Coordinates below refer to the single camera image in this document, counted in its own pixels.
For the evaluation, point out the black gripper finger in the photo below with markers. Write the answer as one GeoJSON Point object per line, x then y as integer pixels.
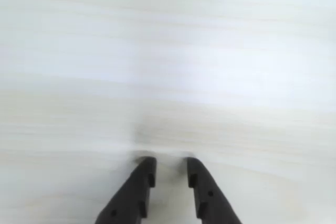
{"type": "Point", "coordinates": [131, 197]}
{"type": "Point", "coordinates": [212, 200]}

